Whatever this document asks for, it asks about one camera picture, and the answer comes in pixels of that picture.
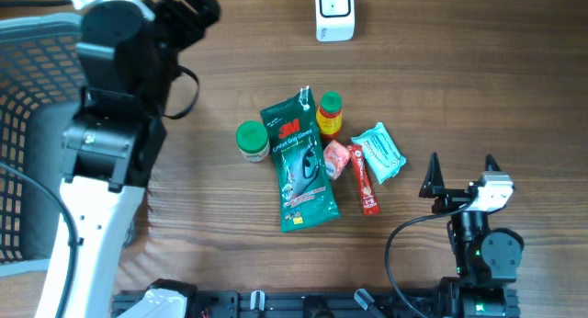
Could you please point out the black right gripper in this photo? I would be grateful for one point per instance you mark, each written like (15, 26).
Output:
(434, 187)

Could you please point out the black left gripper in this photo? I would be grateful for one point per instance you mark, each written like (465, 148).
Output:
(191, 28)

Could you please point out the light blue wipes pack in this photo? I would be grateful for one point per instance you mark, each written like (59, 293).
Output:
(381, 152)

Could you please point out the green 3M gloves packet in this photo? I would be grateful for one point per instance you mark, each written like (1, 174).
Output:
(306, 197)

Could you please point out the white barcode scanner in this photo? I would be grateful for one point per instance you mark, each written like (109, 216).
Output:
(335, 20)

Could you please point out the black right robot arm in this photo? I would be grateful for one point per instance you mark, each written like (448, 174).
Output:
(487, 259)

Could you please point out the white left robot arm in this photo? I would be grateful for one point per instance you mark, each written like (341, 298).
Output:
(129, 54)

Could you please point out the red yellow sauce bottle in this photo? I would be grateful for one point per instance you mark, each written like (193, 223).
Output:
(329, 115)

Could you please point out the small red patterned box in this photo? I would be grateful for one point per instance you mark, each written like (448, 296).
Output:
(336, 156)

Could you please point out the grey plastic shopping basket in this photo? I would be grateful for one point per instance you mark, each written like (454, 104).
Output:
(49, 132)

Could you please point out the green lidded jar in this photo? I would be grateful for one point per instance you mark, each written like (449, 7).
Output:
(253, 141)

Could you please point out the red stick sachet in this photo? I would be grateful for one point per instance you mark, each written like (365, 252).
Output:
(370, 205)

